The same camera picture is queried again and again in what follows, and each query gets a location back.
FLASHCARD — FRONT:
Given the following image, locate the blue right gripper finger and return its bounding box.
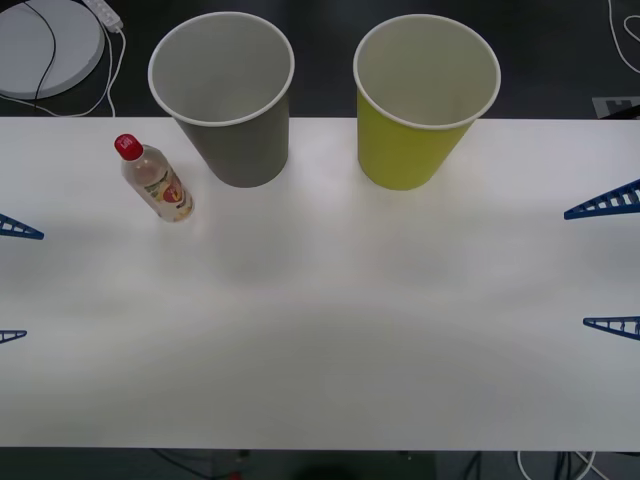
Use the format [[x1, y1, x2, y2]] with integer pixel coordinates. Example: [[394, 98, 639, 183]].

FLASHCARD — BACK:
[[563, 178, 640, 221], [582, 314, 640, 342]]

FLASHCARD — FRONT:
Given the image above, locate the clear bottle with red cap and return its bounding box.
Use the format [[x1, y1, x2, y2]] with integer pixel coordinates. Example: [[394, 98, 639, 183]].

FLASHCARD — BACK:
[[113, 132, 195, 225]]

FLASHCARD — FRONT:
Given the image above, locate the grey marker board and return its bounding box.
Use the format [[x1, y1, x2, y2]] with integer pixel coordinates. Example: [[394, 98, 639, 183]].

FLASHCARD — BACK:
[[592, 96, 640, 120]]

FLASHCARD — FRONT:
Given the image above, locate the white round floor disc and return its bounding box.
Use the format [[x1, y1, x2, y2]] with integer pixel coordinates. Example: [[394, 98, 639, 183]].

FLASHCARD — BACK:
[[0, 0, 106, 100]]

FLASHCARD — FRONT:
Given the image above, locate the yellow-green plastic waste bin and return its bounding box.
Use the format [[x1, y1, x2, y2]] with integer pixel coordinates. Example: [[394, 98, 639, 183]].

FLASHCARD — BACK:
[[352, 13, 502, 192]]

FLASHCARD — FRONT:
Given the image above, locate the white power strip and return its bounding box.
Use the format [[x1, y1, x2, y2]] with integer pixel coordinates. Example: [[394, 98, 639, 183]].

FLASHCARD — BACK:
[[82, 0, 125, 32]]

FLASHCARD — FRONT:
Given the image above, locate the grey plastic waste bin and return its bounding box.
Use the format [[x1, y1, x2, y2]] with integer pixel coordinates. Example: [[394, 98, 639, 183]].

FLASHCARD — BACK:
[[147, 12, 296, 189]]

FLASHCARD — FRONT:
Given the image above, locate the white cable under table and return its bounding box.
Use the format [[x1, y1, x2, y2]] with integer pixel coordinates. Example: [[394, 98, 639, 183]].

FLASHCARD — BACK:
[[516, 449, 597, 480]]

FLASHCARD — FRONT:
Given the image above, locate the white floor cable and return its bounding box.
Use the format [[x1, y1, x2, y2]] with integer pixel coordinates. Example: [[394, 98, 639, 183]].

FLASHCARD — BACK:
[[607, 0, 640, 74]]

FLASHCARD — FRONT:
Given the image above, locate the black cable over disc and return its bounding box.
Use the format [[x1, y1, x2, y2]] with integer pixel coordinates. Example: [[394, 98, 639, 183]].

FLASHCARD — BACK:
[[19, 0, 56, 101]]

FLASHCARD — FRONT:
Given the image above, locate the white power strip cable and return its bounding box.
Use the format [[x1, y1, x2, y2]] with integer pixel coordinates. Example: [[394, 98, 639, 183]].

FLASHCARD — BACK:
[[0, 27, 127, 120]]

